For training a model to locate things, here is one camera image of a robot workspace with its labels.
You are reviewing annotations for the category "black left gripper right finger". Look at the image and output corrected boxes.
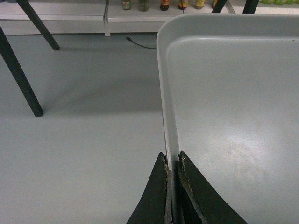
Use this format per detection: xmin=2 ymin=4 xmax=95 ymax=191
xmin=177 ymin=151 xmax=246 ymax=224

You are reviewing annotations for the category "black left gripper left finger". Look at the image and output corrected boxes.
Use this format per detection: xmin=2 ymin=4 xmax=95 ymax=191
xmin=127 ymin=152 xmax=172 ymax=224

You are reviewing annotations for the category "grey-silver rectangular tray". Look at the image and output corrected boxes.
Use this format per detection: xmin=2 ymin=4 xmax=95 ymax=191
xmin=157 ymin=14 xmax=299 ymax=224

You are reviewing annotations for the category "white lower shelf board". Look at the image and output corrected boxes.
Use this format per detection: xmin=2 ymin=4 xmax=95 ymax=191
xmin=0 ymin=0 xmax=299 ymax=37

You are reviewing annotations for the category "black table leg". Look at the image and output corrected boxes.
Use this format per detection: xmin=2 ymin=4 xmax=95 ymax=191
xmin=0 ymin=25 xmax=44 ymax=117

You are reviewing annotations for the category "black floor cable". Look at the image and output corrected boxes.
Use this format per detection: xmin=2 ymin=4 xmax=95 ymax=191
xmin=126 ymin=36 xmax=157 ymax=49

